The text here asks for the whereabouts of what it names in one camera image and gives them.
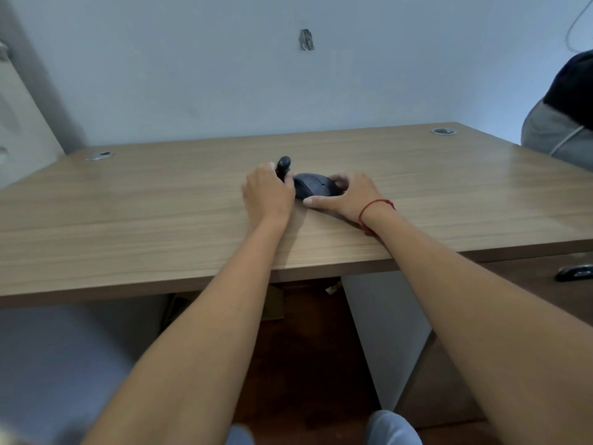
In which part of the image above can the person's left hand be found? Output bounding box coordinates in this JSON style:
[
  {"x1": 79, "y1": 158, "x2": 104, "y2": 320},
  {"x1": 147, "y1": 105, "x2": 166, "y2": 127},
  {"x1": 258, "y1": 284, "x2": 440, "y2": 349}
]
[{"x1": 241, "y1": 161, "x2": 297, "y2": 224}]

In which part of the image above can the person's right hand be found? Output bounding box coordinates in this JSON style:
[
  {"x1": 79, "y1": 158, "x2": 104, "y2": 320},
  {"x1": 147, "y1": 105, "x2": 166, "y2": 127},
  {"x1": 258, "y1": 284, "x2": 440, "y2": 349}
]
[{"x1": 303, "y1": 172, "x2": 393, "y2": 227}]

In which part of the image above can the black computer mouse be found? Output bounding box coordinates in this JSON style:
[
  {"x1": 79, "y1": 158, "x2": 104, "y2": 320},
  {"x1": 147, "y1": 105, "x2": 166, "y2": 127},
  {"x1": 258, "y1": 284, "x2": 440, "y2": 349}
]
[{"x1": 292, "y1": 172, "x2": 346, "y2": 201}]

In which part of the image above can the person's right forearm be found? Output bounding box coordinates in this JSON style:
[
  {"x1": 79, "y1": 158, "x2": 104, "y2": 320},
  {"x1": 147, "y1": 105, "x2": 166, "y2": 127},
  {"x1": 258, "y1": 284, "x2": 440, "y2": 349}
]
[{"x1": 365, "y1": 204, "x2": 593, "y2": 445}]

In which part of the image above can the person's left forearm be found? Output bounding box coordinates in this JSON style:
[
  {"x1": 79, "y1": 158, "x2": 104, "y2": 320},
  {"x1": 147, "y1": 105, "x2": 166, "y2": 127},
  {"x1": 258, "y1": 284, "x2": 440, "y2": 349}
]
[{"x1": 81, "y1": 214, "x2": 291, "y2": 445}]

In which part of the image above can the brown wooden drawer cabinet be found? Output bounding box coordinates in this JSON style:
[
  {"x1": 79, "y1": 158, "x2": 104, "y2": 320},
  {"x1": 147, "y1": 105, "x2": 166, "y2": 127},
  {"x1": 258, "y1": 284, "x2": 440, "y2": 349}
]
[{"x1": 394, "y1": 251, "x2": 593, "y2": 432}]

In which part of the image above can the person's right leg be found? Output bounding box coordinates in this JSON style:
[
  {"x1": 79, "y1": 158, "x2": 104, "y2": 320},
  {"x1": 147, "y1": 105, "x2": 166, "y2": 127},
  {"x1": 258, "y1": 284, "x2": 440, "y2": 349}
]
[{"x1": 365, "y1": 409, "x2": 423, "y2": 445}]

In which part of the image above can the person's leg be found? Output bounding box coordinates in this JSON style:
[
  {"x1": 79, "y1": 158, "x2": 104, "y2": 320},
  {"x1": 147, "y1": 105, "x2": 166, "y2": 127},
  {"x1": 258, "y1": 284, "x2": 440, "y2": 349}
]
[
  {"x1": 225, "y1": 423, "x2": 255, "y2": 445},
  {"x1": 365, "y1": 409, "x2": 423, "y2": 445}
]

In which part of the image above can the person's left leg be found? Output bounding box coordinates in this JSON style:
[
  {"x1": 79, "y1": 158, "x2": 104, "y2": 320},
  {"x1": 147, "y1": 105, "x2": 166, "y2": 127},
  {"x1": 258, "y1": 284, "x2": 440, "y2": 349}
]
[{"x1": 225, "y1": 423, "x2": 255, "y2": 445}]

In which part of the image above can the white cabinet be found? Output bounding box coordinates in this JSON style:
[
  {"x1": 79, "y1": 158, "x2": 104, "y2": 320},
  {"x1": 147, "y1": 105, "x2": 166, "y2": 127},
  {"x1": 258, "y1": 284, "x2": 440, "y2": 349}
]
[{"x1": 0, "y1": 40, "x2": 66, "y2": 190}]

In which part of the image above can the red string bracelet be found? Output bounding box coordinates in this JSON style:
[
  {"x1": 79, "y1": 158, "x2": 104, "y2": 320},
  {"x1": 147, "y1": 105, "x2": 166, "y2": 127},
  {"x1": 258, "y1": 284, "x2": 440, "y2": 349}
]
[{"x1": 358, "y1": 199, "x2": 396, "y2": 236}]

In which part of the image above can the black drawer handle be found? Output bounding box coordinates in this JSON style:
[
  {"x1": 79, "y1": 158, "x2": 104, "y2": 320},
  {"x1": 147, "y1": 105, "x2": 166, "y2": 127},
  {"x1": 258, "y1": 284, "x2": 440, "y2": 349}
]
[{"x1": 555, "y1": 265, "x2": 593, "y2": 282}]

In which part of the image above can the thin white wall cable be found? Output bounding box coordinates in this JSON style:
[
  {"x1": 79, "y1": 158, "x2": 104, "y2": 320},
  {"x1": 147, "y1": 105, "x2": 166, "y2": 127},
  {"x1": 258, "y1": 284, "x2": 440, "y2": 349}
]
[{"x1": 566, "y1": 0, "x2": 593, "y2": 54}]

